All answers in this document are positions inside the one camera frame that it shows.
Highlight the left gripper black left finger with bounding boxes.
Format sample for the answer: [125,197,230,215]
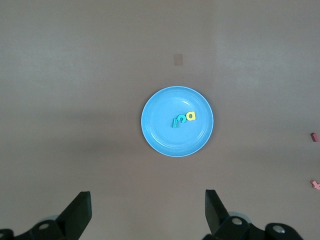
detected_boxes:
[0,191,92,240]

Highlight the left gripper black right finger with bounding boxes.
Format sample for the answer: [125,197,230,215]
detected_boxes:
[203,189,306,240]

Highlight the blue plate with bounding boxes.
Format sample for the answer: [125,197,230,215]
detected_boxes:
[140,85,215,158]

